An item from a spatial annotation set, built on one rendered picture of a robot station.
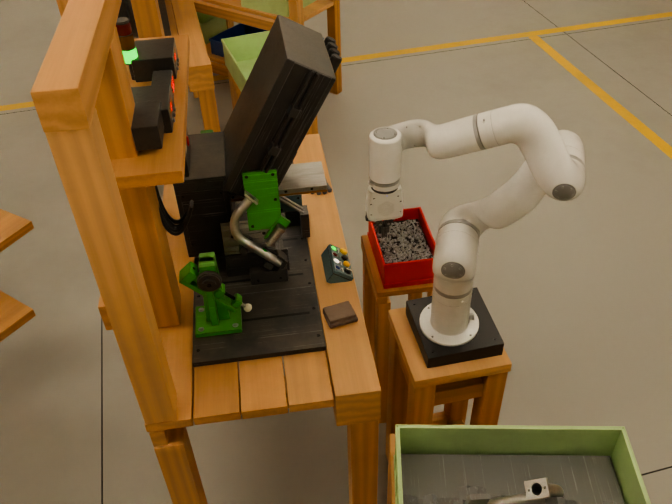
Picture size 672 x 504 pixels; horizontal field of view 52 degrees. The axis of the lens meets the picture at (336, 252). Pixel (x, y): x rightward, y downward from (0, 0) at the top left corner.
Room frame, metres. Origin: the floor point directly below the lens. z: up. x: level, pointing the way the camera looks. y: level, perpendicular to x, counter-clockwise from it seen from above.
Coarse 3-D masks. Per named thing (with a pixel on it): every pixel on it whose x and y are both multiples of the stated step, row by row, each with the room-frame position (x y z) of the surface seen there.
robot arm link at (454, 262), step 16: (448, 224) 1.53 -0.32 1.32; (464, 224) 1.52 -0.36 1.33; (448, 240) 1.46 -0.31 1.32; (464, 240) 1.46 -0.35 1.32; (448, 256) 1.42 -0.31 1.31; (464, 256) 1.41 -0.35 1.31; (448, 272) 1.40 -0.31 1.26; (464, 272) 1.40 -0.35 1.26; (448, 288) 1.47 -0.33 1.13; (464, 288) 1.47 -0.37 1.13
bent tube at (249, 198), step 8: (248, 192) 1.89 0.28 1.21; (248, 200) 1.85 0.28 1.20; (256, 200) 1.87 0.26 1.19; (240, 208) 1.85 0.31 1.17; (232, 216) 1.84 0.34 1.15; (240, 216) 1.84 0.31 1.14; (232, 224) 1.83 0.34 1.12; (232, 232) 1.82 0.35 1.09; (240, 232) 1.83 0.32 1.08; (240, 240) 1.81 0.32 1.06; (248, 240) 1.82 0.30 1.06; (248, 248) 1.81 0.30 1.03; (256, 248) 1.81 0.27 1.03; (264, 256) 1.80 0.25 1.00; (272, 256) 1.81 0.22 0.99; (280, 264) 1.80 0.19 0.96
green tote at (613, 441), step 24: (408, 432) 1.11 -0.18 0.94; (432, 432) 1.11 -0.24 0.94; (456, 432) 1.10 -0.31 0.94; (480, 432) 1.10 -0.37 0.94; (504, 432) 1.10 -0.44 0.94; (528, 432) 1.09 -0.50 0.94; (552, 432) 1.09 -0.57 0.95; (576, 432) 1.09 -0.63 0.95; (600, 432) 1.08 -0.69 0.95; (624, 432) 1.07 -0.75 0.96; (624, 456) 1.02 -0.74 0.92; (624, 480) 0.98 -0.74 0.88
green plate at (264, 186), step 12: (252, 180) 1.91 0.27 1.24; (264, 180) 1.91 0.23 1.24; (276, 180) 1.91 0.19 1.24; (252, 192) 1.89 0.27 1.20; (264, 192) 1.90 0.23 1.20; (276, 192) 1.90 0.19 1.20; (252, 204) 1.88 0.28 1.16; (264, 204) 1.89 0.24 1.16; (276, 204) 1.89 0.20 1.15; (252, 216) 1.87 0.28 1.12; (264, 216) 1.87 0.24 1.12; (276, 216) 1.88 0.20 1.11; (252, 228) 1.86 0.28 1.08; (264, 228) 1.86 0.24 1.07
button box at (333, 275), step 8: (328, 248) 1.89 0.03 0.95; (336, 248) 1.90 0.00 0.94; (328, 256) 1.86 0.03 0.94; (328, 264) 1.82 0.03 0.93; (336, 264) 1.80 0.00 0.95; (328, 272) 1.79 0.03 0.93; (336, 272) 1.76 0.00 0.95; (344, 272) 1.78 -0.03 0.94; (328, 280) 1.76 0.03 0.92; (336, 280) 1.76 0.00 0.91; (344, 280) 1.77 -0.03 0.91
